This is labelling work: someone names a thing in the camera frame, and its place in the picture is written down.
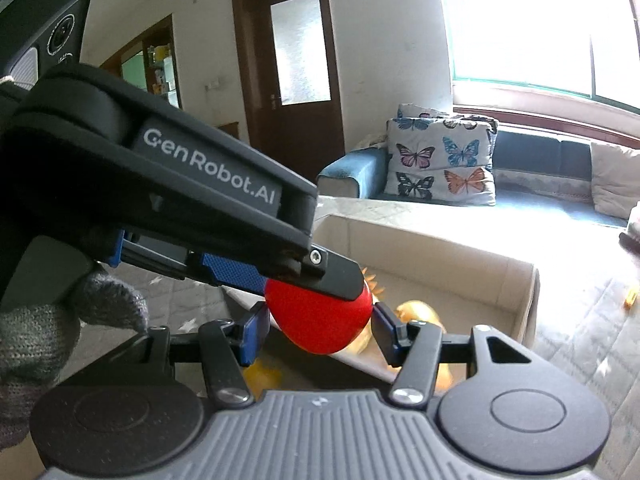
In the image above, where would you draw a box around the yellow rubber pig toy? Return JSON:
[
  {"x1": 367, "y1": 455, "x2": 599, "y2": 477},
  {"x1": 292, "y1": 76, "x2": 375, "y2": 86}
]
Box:
[{"x1": 350, "y1": 299, "x2": 462, "y2": 397}]

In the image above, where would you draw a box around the white cushion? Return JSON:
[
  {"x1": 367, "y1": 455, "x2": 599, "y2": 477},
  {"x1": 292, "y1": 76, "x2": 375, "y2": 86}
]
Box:
[{"x1": 589, "y1": 141, "x2": 640, "y2": 220}]

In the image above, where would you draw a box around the dark cardboard box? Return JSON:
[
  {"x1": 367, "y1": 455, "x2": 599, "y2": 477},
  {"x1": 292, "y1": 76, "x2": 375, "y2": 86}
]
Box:
[{"x1": 224, "y1": 212, "x2": 542, "y2": 397}]

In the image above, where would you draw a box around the grey star quilted table cover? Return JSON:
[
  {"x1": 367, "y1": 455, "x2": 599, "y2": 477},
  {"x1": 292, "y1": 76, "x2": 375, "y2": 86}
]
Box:
[{"x1": 100, "y1": 194, "x2": 640, "y2": 480}]

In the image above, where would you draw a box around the red plastic egg toy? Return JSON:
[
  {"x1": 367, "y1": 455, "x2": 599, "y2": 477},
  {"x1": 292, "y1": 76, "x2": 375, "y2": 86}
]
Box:
[{"x1": 263, "y1": 277, "x2": 374, "y2": 357}]

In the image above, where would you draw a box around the person's left hand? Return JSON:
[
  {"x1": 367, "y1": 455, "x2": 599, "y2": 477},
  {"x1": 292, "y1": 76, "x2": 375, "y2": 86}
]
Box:
[{"x1": 0, "y1": 265, "x2": 151, "y2": 454}]

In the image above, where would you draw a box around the dark wooden door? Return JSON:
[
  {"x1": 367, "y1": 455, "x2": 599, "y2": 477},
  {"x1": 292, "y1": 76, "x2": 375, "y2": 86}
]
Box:
[{"x1": 230, "y1": 0, "x2": 347, "y2": 155}]

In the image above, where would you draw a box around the wooden cabinet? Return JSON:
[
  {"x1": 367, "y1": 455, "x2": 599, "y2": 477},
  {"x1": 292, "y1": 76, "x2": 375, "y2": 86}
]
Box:
[{"x1": 99, "y1": 14, "x2": 182, "y2": 110}]

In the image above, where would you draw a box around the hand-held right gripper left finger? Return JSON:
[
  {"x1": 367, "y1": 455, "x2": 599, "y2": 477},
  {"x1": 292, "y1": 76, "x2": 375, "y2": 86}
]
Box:
[{"x1": 145, "y1": 302, "x2": 272, "y2": 407}]

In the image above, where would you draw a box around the window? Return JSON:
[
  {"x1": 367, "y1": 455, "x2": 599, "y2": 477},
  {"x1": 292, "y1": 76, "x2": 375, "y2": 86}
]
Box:
[{"x1": 436, "y1": 0, "x2": 640, "y2": 113}]

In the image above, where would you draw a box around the blue sofa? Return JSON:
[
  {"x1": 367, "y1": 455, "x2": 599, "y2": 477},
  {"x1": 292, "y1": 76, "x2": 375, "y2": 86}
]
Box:
[{"x1": 316, "y1": 124, "x2": 640, "y2": 233}]

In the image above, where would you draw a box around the large butterfly print pillow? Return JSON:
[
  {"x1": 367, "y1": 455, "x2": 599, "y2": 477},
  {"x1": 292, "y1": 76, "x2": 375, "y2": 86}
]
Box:
[{"x1": 386, "y1": 115, "x2": 499, "y2": 207}]

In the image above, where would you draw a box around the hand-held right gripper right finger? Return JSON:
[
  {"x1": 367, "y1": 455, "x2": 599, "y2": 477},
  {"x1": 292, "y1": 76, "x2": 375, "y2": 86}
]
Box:
[{"x1": 372, "y1": 301, "x2": 546, "y2": 407}]

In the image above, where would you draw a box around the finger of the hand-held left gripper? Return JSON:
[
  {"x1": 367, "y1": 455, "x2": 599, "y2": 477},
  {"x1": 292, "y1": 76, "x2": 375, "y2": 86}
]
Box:
[{"x1": 188, "y1": 248, "x2": 364, "y2": 304}]

